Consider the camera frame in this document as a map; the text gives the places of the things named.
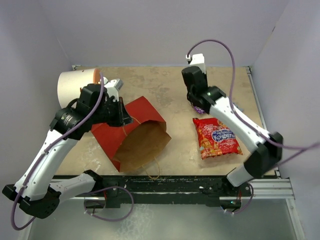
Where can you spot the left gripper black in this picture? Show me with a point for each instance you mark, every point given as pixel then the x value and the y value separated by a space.
pixel 116 122

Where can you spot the red brown paper bag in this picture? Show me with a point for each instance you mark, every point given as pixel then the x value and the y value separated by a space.
pixel 131 147

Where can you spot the purple brown M&M's packet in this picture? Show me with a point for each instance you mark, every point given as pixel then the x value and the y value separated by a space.
pixel 199 110

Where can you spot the red candy snack bag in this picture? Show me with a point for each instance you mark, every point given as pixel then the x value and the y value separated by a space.
pixel 215 138

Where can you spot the white silver snack packet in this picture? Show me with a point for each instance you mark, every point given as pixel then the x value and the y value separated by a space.
pixel 238 107

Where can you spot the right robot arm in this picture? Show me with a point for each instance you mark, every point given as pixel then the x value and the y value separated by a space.
pixel 263 155

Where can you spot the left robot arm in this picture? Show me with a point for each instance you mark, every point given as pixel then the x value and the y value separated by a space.
pixel 34 193

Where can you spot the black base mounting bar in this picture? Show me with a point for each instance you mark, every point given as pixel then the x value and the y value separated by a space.
pixel 211 191

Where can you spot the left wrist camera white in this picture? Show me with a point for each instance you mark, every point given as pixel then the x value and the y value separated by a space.
pixel 113 87

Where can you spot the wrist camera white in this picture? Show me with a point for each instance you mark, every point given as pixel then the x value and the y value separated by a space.
pixel 197 60
pixel 113 87

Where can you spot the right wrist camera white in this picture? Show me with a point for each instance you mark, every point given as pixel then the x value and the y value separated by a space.
pixel 197 60

